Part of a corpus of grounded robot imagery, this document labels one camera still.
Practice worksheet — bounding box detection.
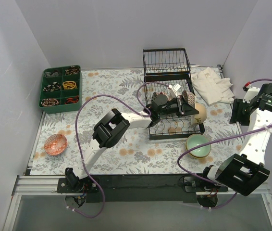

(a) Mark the brown patterned bowl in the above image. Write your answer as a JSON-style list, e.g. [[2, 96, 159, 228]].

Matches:
[[182, 90, 196, 108]]

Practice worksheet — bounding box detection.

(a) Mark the cream white bowl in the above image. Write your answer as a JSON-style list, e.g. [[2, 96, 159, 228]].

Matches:
[[190, 103, 207, 126]]

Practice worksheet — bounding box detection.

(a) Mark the black wire dish rack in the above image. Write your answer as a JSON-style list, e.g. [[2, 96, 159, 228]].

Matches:
[[143, 48, 205, 140]]

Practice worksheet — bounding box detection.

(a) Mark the mint green bowl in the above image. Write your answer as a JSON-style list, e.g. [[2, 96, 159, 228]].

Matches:
[[185, 134, 211, 152]]

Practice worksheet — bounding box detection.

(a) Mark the yellow bowl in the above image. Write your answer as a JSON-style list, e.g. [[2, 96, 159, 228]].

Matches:
[[188, 150, 210, 159]]

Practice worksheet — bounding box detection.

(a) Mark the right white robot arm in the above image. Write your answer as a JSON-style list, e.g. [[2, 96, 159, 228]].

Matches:
[[199, 83, 272, 196]]

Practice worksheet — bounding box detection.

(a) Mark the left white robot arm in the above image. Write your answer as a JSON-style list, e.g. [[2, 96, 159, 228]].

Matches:
[[65, 90, 198, 193]]

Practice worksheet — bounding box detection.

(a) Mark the white folded cloth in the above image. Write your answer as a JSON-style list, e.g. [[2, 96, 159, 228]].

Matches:
[[191, 67, 235, 106]]

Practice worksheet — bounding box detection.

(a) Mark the green compartment tray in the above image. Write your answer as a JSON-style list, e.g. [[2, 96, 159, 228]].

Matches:
[[38, 65, 82, 114]]

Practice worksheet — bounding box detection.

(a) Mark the floral table mat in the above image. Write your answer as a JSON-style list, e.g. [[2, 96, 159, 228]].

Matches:
[[30, 69, 242, 175]]

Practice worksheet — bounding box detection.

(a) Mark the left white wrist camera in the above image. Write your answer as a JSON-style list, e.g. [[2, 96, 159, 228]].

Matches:
[[168, 84, 181, 100]]

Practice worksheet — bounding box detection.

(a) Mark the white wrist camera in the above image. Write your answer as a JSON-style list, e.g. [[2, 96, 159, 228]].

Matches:
[[243, 82, 260, 103], [168, 84, 181, 100]]

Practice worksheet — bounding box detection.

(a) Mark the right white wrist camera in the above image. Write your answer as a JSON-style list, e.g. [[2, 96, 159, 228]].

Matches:
[[243, 82, 260, 103]]

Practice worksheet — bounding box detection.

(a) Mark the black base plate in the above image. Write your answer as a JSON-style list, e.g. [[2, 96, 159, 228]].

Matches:
[[57, 173, 228, 203]]

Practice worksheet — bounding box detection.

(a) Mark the aluminium frame rail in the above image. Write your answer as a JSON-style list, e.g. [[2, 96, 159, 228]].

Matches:
[[12, 176, 271, 195]]

